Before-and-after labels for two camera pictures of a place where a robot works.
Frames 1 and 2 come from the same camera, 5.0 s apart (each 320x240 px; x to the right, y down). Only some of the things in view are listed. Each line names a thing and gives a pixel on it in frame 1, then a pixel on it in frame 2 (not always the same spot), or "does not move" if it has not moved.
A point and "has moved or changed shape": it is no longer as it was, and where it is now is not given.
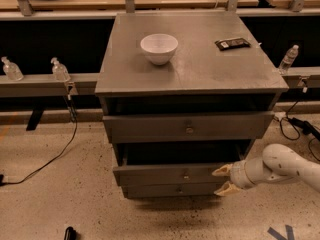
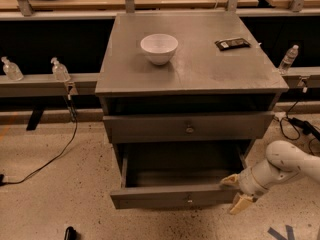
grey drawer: (174, 164) has moved or changed shape
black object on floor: (70, 233) does not move
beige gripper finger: (226, 188) -> (240, 202)
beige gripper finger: (225, 170) -> (232, 179)
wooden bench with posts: (104, 0) does not move
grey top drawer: (137, 128) does not move
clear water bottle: (290, 56) does not move
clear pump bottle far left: (12, 70) does not move
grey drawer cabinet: (183, 95) does not move
